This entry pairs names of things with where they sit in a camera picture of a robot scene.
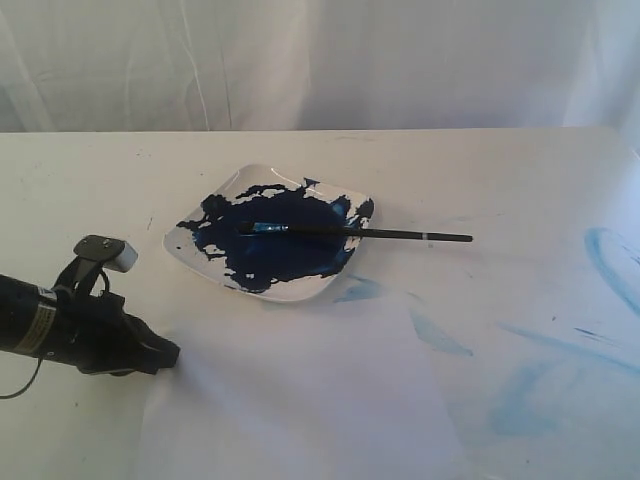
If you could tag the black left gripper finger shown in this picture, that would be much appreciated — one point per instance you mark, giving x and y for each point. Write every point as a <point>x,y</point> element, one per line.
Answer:
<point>151,351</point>

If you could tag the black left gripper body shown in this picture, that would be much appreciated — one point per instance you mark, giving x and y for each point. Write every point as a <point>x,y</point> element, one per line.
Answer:
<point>96,335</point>

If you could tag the black handled paintbrush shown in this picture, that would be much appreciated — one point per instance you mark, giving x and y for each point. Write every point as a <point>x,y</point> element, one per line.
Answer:
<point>262,228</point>

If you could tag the white paper sheet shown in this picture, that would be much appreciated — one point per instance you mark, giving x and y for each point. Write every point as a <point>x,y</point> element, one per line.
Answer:
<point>342,391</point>

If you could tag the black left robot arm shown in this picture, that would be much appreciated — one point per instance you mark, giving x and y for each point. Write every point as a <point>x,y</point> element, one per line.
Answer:
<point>27,315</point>

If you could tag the white square plate blue paint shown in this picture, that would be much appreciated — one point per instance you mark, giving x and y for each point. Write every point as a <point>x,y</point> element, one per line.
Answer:
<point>275,268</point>

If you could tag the white backdrop cloth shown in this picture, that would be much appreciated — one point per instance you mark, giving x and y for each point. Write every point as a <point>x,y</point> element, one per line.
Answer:
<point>270,65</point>

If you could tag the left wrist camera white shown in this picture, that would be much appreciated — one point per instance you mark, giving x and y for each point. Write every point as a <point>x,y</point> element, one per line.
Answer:
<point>94,255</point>

